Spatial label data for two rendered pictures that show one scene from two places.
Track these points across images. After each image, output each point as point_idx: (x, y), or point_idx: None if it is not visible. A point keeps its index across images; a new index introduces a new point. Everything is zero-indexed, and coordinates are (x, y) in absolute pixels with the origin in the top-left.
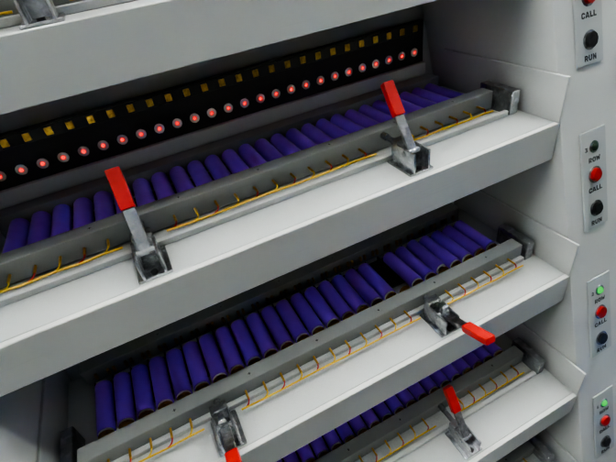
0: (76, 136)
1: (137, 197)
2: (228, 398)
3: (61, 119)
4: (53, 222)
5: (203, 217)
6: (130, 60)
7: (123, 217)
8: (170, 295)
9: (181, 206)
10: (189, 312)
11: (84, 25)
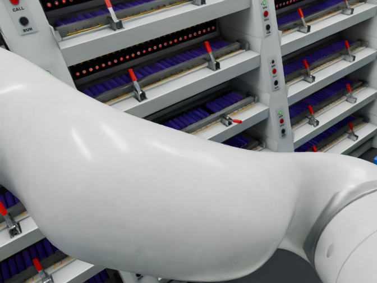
0: (101, 59)
1: (125, 80)
2: None
3: None
4: (101, 88)
5: (151, 85)
6: (139, 38)
7: (127, 85)
8: (147, 106)
9: (144, 82)
10: (151, 112)
11: (130, 30)
